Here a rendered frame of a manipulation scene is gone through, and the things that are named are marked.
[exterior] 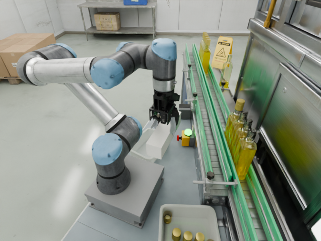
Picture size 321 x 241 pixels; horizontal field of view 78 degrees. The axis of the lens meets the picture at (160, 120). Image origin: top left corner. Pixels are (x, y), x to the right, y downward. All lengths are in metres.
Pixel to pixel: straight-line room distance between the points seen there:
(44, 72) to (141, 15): 5.96
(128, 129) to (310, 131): 0.64
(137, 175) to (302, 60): 0.78
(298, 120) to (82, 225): 0.93
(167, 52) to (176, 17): 5.96
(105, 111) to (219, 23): 6.08
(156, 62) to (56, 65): 0.30
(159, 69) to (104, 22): 5.61
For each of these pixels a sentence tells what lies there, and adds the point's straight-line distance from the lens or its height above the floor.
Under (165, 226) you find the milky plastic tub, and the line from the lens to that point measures 0.92.
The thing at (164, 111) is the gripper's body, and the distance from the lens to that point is 0.68.
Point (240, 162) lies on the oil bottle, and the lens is 0.87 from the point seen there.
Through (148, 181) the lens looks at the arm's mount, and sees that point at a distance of 0.93.
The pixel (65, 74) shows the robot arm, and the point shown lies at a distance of 0.66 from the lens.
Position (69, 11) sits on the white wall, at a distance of 7.16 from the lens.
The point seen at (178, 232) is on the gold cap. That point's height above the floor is 0.81.
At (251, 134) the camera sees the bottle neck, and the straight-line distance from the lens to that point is 0.80.
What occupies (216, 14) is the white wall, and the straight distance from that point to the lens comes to 6.66.
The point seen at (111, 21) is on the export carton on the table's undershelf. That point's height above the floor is 0.49.
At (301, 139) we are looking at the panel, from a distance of 0.80.
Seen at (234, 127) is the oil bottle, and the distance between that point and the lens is 0.91.
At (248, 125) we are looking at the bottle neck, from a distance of 0.84.
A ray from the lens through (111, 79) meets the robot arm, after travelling 0.52.
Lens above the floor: 1.61
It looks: 38 degrees down
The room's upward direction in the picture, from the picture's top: straight up
